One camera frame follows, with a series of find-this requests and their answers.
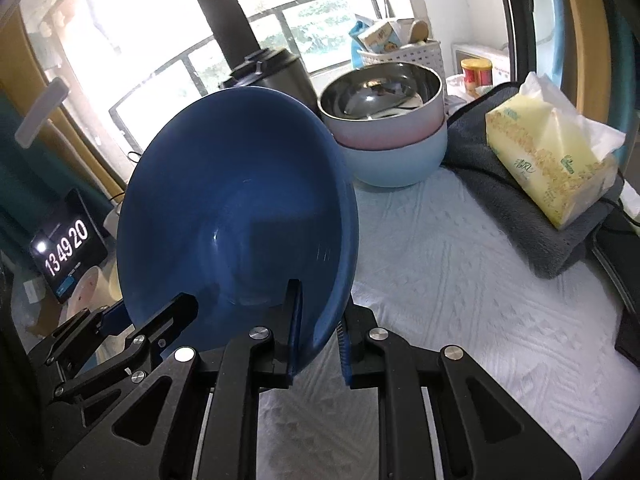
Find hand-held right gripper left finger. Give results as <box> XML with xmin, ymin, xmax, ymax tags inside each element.
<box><xmin>52</xmin><ymin>280</ymin><xmax>306</xmax><ymax>480</ymax></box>

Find dark blue bowl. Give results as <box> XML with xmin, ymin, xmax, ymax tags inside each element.
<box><xmin>116</xmin><ymin>87</ymin><xmax>361</xmax><ymax>378</ymax></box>

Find white bar lamp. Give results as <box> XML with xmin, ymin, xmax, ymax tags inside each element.
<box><xmin>15</xmin><ymin>77</ymin><xmax>70</xmax><ymax>146</ymax></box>

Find yellow curtain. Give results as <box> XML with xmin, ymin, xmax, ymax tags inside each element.
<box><xmin>0</xmin><ymin>10</ymin><xmax>126</xmax><ymax>201</ymax></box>
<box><xmin>555</xmin><ymin>0</ymin><xmax>618</xmax><ymax>126</ymax></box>

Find steel-lined pink bowl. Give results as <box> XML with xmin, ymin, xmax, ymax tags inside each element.
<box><xmin>318</xmin><ymin>61</ymin><xmax>447</xmax><ymax>152</ymax></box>

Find black balcony railing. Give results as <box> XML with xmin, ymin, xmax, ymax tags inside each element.
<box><xmin>107</xmin><ymin>0</ymin><xmax>401</xmax><ymax>126</ymax></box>

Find pink spotted bowl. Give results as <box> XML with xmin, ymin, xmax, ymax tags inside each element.
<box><xmin>64</xmin><ymin>265</ymin><xmax>117</xmax><ymax>322</ymax></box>

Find black smartphone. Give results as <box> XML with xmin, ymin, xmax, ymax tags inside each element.
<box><xmin>590</xmin><ymin>210</ymin><xmax>640</xmax><ymax>311</ymax></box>

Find black door frame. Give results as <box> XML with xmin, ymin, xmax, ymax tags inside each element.
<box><xmin>500</xmin><ymin>0</ymin><xmax>538</xmax><ymax>91</ymax></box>
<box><xmin>180</xmin><ymin>0</ymin><xmax>261</xmax><ymax>68</ymax></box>

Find cardboard box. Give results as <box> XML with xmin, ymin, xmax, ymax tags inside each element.
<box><xmin>22</xmin><ymin>280</ymin><xmax>66</xmax><ymax>336</ymax></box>

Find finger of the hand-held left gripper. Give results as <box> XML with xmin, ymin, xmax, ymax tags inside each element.
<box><xmin>52</xmin><ymin>292</ymin><xmax>199</xmax><ymax>403</ymax></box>
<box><xmin>47</xmin><ymin>302</ymin><xmax>133</xmax><ymax>366</ymax></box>

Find blue snack packet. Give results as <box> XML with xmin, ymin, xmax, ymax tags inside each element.
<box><xmin>350</xmin><ymin>15</ymin><xmax>376</xmax><ymax>52</ymax></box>

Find grey folded towel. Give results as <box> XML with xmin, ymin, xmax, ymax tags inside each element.
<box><xmin>442</xmin><ymin>82</ymin><xmax>626</xmax><ymax>281</ymax></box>

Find orange-lidded jar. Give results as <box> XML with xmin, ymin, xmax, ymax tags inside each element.
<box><xmin>460</xmin><ymin>58</ymin><xmax>494</xmax><ymax>93</ymax></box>

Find tablet with clock display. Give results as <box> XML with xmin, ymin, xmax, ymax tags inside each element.
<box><xmin>29</xmin><ymin>189</ymin><xmax>108</xmax><ymax>305</ymax></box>

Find yellow tissue pack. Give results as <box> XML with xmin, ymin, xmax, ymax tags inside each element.
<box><xmin>485</xmin><ymin>72</ymin><xmax>628</xmax><ymax>231</ymax></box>

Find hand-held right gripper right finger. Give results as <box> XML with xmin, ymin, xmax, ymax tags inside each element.
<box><xmin>336</xmin><ymin>304</ymin><xmax>583</xmax><ymax>480</ymax></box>

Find light blue bowl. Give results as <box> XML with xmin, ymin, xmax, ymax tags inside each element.
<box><xmin>342</xmin><ymin>125</ymin><xmax>449</xmax><ymax>189</ymax></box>

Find black power bank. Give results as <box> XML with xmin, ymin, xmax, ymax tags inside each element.
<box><xmin>614</xmin><ymin>310</ymin><xmax>640</xmax><ymax>356</ymax></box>

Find white box appliance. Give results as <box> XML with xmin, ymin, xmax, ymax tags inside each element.
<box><xmin>452</xmin><ymin>42</ymin><xmax>512</xmax><ymax>86</ymax></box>

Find teal curtain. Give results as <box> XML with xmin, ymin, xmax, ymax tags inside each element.
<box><xmin>0</xmin><ymin>95</ymin><xmax>116</xmax><ymax>261</ymax></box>
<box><xmin>600</xmin><ymin>0</ymin><xmax>640</xmax><ymax>136</ymax></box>

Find steel tumbler with black lid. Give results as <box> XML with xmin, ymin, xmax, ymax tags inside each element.
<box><xmin>220</xmin><ymin>47</ymin><xmax>321</xmax><ymax>108</ymax></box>

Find white plastic basket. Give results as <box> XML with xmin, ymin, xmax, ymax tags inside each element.
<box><xmin>357</xmin><ymin>40</ymin><xmax>443</xmax><ymax>73</ymax></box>

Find small printed carton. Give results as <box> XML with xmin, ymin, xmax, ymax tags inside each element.
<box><xmin>361</xmin><ymin>20</ymin><xmax>402</xmax><ymax>54</ymax></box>

